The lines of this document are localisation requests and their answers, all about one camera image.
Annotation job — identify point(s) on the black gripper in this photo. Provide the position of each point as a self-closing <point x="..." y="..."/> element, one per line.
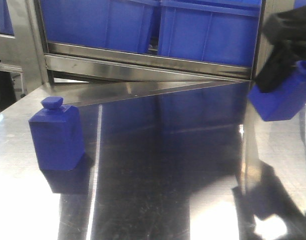
<point x="281" y="26"/>

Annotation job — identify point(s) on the blue bottle part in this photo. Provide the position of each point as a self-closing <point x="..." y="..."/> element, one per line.
<point x="57" y="135"/>
<point x="286" y="100"/>

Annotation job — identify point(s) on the stainless steel shelf rack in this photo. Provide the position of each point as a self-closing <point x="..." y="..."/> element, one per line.
<point x="28" y="52"/>

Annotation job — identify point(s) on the blue bin front right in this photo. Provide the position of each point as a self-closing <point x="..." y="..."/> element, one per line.
<point x="214" y="31"/>

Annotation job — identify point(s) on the blue bin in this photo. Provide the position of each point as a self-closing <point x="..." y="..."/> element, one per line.
<point x="123" y="25"/>
<point x="214" y="31"/>

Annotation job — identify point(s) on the blue bin front left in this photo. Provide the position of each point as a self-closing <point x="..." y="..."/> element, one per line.
<point x="123" y="25"/>

